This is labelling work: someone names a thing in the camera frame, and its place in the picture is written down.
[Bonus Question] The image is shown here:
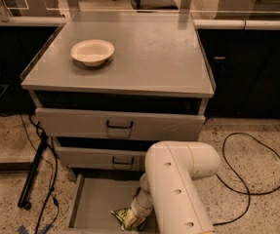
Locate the black stand leg with wheel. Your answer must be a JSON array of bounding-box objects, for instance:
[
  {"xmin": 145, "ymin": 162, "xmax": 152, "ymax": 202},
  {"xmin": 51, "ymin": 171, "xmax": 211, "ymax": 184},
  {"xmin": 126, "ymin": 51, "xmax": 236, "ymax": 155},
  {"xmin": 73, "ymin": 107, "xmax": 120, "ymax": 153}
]
[{"xmin": 18, "ymin": 132, "xmax": 48, "ymax": 210}]

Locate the green jalapeno chip bag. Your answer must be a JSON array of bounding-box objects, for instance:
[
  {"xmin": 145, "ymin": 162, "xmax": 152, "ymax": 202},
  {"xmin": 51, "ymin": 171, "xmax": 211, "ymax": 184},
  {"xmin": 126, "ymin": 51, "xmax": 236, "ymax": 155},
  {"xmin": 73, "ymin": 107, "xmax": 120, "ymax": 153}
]
[{"xmin": 110, "ymin": 208, "xmax": 145, "ymax": 231}]

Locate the white paper bowl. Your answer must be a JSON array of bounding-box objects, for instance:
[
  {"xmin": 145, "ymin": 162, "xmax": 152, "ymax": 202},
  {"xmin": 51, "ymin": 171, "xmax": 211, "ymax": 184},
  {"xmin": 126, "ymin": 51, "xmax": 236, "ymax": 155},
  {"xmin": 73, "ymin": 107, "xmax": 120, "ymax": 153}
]
[{"xmin": 70, "ymin": 39, "xmax": 115, "ymax": 67}]

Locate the black cable left floor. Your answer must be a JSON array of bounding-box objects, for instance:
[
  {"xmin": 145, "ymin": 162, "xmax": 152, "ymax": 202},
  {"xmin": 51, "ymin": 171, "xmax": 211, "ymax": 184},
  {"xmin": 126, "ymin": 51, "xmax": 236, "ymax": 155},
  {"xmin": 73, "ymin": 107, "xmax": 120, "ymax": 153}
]
[{"xmin": 20, "ymin": 114, "xmax": 60, "ymax": 234}]

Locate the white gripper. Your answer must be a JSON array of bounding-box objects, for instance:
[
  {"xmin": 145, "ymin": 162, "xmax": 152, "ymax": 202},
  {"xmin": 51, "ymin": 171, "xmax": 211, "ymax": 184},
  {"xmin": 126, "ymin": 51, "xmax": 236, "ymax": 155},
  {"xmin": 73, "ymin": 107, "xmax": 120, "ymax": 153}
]
[{"xmin": 123, "ymin": 197, "xmax": 153, "ymax": 230}]

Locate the grey middle drawer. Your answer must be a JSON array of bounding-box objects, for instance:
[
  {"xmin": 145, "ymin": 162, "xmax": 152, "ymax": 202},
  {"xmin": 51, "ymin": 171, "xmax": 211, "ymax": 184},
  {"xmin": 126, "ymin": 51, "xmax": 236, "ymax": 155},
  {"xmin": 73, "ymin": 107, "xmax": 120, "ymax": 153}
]
[{"xmin": 54, "ymin": 137, "xmax": 153, "ymax": 171}]

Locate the grey drawer cabinet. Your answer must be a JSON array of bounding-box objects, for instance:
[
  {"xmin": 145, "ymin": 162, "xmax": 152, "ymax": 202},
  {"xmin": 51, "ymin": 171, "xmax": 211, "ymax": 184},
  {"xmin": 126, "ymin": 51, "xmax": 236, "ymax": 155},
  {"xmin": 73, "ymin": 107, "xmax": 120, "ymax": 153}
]
[{"xmin": 22, "ymin": 12, "xmax": 216, "ymax": 177}]

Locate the grey open bottom drawer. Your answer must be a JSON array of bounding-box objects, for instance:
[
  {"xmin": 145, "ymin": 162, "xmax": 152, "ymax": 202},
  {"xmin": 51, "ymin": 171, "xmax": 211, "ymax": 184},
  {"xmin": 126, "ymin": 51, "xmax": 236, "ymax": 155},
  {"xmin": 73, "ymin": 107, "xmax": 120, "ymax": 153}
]
[{"xmin": 54, "ymin": 175, "xmax": 160, "ymax": 234}]

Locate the grey top drawer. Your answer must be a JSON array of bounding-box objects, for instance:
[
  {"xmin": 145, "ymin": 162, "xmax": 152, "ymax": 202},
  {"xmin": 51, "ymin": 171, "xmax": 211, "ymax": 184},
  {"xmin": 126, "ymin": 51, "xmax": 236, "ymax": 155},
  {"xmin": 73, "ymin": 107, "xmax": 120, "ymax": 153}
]
[{"xmin": 36, "ymin": 108, "xmax": 205, "ymax": 141}]

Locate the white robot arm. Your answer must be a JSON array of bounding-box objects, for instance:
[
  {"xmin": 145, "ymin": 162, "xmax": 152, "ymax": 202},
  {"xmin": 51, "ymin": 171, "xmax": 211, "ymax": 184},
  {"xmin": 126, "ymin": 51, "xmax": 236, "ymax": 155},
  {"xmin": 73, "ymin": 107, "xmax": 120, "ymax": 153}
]
[{"xmin": 123, "ymin": 141, "xmax": 220, "ymax": 234}]

